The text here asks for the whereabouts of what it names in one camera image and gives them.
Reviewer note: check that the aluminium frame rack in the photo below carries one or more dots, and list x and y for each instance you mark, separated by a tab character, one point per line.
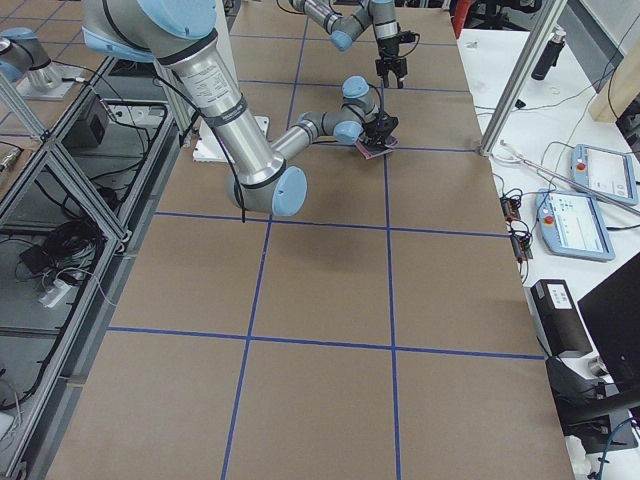
74	207

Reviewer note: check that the pink grey towel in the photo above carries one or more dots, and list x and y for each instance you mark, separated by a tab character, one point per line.
370	151

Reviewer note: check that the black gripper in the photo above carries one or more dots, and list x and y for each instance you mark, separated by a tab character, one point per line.
372	131
386	48

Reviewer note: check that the far teach pendant tablet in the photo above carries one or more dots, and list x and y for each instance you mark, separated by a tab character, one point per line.
606	171

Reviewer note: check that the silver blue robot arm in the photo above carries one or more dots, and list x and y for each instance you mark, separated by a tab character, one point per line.
344	31
182	36

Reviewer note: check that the black computer monitor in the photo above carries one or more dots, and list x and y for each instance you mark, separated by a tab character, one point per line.
610	312

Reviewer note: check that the metal grabber stick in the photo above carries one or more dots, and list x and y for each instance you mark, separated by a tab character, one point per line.
516	157

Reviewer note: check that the teach pendant tablet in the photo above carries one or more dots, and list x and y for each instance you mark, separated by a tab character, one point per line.
572	225
606	171

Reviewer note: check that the near teach pendant tablet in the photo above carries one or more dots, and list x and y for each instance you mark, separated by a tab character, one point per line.
572	225

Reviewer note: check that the black bottle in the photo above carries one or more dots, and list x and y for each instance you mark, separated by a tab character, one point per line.
549	55

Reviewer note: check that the black box with label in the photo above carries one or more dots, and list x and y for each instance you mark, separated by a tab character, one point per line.
563	329

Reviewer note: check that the white power strip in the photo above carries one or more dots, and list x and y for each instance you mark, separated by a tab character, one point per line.
54	294

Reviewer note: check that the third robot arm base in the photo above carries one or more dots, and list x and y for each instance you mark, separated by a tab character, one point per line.
25	61

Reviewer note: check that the aluminium frame post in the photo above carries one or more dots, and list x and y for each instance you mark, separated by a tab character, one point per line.
537	38

